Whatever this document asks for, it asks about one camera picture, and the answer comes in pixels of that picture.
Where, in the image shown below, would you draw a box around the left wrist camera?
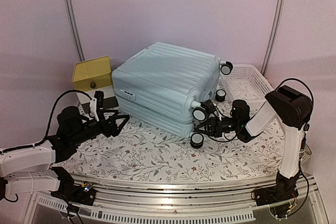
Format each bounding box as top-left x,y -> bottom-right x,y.
89,91 -> 104,122

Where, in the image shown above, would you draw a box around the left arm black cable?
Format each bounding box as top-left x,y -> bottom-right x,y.
44,90 -> 92,141

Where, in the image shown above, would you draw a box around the floral white tablecloth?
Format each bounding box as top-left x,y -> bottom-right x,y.
61,118 -> 284,184

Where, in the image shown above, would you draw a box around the aluminium front rail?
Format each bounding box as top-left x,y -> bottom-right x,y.
28,173 -> 323,222

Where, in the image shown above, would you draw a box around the striped woven cup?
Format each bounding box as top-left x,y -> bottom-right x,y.
300,144 -> 312,165

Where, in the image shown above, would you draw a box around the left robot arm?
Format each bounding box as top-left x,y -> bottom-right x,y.
1,106 -> 130,201

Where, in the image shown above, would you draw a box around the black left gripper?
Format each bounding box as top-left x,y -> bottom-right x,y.
71,110 -> 130,146

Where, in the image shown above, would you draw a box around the right wall aluminium post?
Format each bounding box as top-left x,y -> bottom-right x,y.
260,0 -> 285,76

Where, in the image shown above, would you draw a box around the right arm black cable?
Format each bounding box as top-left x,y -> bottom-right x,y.
207,129 -> 247,143

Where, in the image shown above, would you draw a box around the wall aluminium post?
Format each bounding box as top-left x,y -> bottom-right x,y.
64,0 -> 86,62
260,0 -> 285,76

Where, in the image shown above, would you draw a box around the white plastic mesh basket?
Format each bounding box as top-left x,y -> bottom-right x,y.
221,65 -> 273,105

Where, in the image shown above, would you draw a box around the light blue hard-shell suitcase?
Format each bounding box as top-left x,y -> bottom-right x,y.
111,42 -> 233,138

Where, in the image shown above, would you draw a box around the yellow white drawer organizer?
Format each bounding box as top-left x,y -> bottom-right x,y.
72,56 -> 118,109

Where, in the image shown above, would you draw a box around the left wall aluminium post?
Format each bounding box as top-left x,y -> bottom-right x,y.
64,0 -> 86,62

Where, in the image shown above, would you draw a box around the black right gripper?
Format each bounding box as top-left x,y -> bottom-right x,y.
194,116 -> 240,137

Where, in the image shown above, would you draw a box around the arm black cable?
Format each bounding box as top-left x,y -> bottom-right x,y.
207,129 -> 247,143
44,90 -> 92,141

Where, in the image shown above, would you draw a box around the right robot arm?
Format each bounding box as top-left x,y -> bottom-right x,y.
190,85 -> 314,206

